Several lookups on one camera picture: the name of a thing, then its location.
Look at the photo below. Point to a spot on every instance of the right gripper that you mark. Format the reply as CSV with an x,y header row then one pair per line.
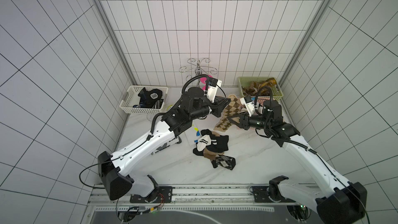
x,y
243,121

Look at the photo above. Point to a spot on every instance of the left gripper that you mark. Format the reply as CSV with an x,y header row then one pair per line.
x,y
219,104

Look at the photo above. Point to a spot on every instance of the black white sock pile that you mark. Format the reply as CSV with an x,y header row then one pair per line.
x,y
211,144

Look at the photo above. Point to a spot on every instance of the brown tan striped sock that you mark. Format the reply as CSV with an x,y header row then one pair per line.
x,y
251,89

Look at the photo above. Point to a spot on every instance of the black sock white logo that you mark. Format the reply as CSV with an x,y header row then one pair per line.
x,y
148,99

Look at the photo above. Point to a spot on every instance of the yellow brown plaid sock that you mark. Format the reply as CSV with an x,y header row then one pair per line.
x,y
270,82

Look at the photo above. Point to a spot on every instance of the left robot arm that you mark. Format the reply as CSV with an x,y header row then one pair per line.
x,y
115,169

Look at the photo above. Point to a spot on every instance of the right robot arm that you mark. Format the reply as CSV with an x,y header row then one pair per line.
x,y
336,200

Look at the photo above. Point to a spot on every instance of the pink plastic basket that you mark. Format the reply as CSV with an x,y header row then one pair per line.
x,y
262,99

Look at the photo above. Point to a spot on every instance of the green plastic basket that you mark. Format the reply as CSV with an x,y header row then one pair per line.
x,y
245,81

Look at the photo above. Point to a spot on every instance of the white plastic basket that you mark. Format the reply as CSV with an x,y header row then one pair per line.
x,y
130,104

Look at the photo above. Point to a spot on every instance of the pink plastic goblet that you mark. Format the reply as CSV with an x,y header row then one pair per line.
x,y
212,82

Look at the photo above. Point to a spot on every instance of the white sock yellow blue patches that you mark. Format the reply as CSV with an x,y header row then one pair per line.
x,y
192,135

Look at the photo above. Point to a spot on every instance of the chrome cup holder stand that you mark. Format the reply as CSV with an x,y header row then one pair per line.
x,y
198,66

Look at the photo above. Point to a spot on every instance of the black grey argyle sock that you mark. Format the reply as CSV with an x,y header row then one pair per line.
x,y
224,161

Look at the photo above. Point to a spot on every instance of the aluminium rail frame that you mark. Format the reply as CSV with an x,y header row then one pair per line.
x,y
229,197

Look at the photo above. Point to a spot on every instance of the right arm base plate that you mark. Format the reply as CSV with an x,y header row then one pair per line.
x,y
261,195

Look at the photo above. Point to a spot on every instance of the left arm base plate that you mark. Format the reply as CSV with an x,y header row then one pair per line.
x,y
162,194

